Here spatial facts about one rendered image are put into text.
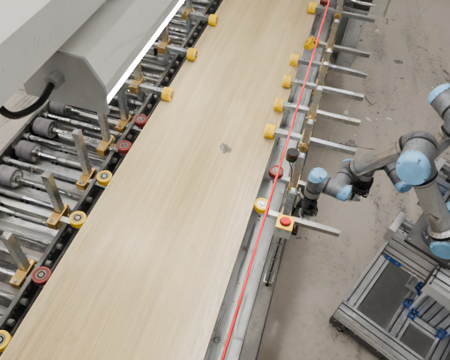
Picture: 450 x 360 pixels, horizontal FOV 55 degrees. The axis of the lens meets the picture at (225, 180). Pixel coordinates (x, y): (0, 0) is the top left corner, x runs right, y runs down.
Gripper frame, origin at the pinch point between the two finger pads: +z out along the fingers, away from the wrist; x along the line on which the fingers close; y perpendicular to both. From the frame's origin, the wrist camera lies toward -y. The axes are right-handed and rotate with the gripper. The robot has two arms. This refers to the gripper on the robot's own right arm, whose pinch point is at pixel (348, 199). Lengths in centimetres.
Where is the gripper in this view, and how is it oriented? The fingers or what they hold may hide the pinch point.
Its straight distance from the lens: 248.4
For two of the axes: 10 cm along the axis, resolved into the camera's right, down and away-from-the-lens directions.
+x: 2.9, -7.2, 6.3
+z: -0.6, 6.4, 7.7
